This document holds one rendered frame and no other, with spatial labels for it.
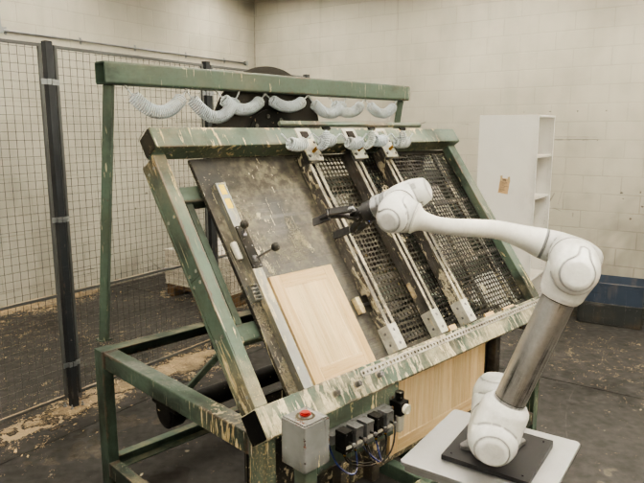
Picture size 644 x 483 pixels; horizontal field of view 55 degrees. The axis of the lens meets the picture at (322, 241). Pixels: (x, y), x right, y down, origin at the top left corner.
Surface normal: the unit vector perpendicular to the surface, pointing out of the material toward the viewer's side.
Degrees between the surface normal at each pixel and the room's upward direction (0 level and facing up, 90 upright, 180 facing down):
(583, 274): 87
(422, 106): 90
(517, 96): 90
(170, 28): 90
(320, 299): 54
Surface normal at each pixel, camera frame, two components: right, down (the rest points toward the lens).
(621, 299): -0.50, 0.16
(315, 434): 0.70, 0.12
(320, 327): 0.57, -0.47
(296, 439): -0.71, 0.12
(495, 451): -0.33, 0.31
